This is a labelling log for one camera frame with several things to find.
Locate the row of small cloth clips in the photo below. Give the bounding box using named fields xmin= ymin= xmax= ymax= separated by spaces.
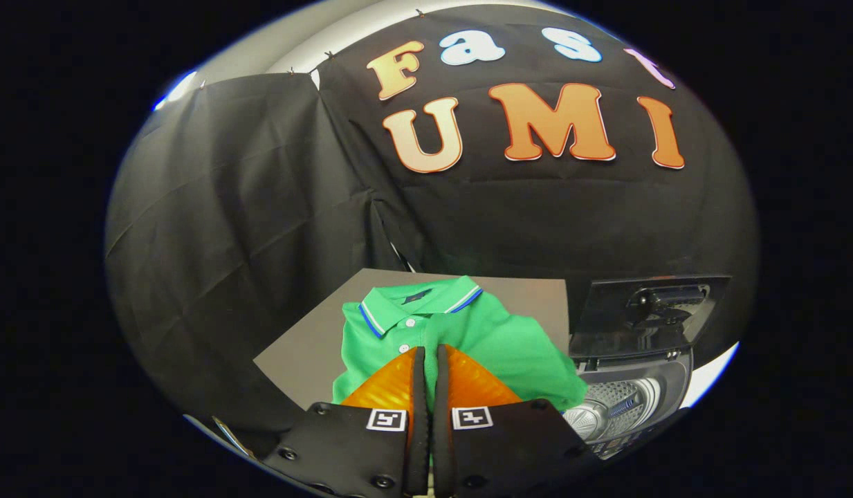
xmin=198 ymin=7 xmax=427 ymax=91

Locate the green polo shirt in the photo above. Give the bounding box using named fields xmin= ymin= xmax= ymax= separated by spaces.
xmin=331 ymin=275 xmax=588 ymax=416

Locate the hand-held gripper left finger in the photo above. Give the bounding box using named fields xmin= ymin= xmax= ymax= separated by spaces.
xmin=264 ymin=346 xmax=431 ymax=498

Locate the grey top-load washing machine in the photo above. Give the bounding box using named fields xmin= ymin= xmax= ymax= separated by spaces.
xmin=561 ymin=346 xmax=695 ymax=461

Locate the grey cabinet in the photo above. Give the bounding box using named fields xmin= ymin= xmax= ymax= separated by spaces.
xmin=253 ymin=268 xmax=571 ymax=416

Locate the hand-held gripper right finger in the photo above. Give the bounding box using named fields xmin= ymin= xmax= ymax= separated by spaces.
xmin=433 ymin=344 xmax=594 ymax=498

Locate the dark washing machine lid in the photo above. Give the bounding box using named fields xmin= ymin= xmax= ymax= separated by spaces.
xmin=568 ymin=275 xmax=733 ymax=360

